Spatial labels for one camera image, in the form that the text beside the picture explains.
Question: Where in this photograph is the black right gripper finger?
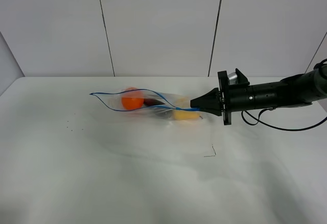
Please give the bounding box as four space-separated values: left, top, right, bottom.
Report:
199 108 222 117
190 87 220 108

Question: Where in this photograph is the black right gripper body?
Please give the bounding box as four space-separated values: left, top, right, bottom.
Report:
218 71 252 125

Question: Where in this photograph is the clear zip bag blue seal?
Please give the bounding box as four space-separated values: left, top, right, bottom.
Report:
89 86 205 125

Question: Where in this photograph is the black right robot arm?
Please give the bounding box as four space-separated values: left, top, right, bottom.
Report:
190 62 326 125

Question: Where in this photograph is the yellow pear fruit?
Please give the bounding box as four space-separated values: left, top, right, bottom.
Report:
173 110 201 121

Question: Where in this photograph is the purple eggplant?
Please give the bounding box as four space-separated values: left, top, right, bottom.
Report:
143 98 165 107

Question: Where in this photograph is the orange fruit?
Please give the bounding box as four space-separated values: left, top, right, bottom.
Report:
121 87 144 110

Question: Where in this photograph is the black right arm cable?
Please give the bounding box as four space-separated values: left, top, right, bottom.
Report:
241 107 327 132

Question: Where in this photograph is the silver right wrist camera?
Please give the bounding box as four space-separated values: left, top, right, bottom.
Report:
227 68 250 86

